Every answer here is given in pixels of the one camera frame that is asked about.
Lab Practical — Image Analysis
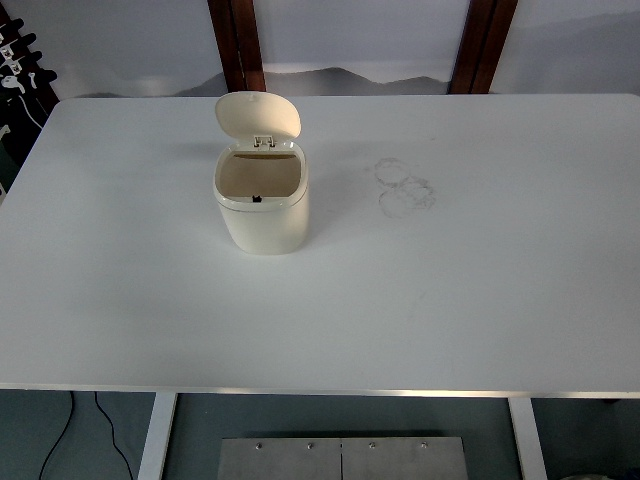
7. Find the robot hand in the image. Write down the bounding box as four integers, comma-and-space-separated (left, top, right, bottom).
0, 17, 59, 109

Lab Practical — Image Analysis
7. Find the cream lidded trash bin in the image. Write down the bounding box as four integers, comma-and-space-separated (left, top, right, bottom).
212, 90, 310, 257

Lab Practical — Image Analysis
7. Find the mountain painting screen panel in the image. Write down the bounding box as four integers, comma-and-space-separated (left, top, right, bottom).
0, 0, 232, 99
248, 0, 472, 97
491, 0, 640, 96

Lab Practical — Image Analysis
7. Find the white table leg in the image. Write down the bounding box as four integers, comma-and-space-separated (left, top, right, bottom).
506, 396, 549, 480
136, 392, 179, 480

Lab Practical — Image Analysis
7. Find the grey metal plate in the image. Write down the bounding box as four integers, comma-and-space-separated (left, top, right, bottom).
216, 435, 469, 480

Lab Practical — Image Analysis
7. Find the white background cable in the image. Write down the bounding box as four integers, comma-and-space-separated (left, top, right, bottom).
16, 94, 43, 130

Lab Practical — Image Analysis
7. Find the brown wooden screen post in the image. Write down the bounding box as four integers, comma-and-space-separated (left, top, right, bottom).
470, 0, 519, 95
229, 0, 267, 96
448, 0, 496, 95
206, 0, 246, 97

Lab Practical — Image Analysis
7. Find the black floor cable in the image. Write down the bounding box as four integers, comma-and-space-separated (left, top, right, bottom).
93, 391, 137, 480
38, 391, 76, 480

